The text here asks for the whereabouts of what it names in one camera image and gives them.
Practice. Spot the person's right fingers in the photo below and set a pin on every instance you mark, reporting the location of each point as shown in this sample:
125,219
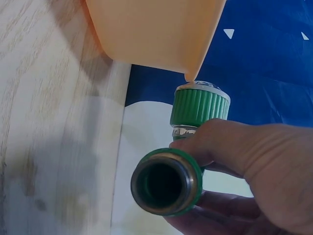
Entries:
227,205

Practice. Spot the orange plastic container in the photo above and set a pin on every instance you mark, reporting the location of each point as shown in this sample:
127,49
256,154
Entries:
151,31

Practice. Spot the person's right thumb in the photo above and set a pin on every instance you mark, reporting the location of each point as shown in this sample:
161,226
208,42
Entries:
220,144

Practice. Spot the green ribbed valve pipe fitting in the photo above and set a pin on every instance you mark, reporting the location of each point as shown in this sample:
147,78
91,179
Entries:
195,107

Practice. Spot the person's right hand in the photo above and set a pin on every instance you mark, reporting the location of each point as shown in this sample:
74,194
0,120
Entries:
281,171

